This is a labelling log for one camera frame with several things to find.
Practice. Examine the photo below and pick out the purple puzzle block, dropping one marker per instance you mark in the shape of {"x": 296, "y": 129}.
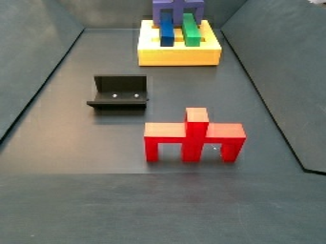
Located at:
{"x": 178, "y": 6}

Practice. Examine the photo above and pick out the black L-shaped fixture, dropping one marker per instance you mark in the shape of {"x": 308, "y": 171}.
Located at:
{"x": 121, "y": 91}

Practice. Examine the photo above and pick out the yellow slotted board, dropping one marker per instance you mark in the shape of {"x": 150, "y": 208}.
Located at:
{"x": 180, "y": 55}

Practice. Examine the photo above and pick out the red puzzle block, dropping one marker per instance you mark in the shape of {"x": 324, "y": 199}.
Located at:
{"x": 193, "y": 133}

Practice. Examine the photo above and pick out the green bar block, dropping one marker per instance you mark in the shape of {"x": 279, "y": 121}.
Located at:
{"x": 190, "y": 30}

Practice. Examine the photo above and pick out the blue bar block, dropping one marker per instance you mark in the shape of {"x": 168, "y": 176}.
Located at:
{"x": 168, "y": 33}

